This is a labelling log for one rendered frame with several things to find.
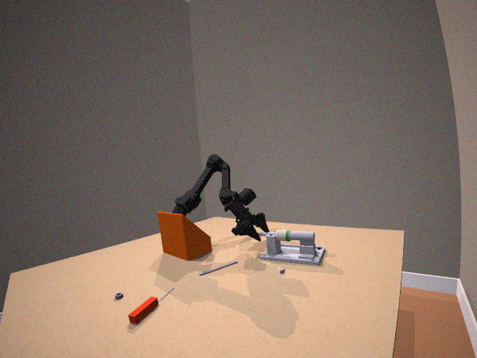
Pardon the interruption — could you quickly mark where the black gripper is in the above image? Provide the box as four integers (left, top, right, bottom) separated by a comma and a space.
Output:
235, 207, 269, 242

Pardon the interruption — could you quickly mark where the red-handled screwdriver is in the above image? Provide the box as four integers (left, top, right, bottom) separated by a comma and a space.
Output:
128, 288, 174, 324

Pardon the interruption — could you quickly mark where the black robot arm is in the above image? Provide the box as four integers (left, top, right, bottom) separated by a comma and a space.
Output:
172, 154, 257, 216

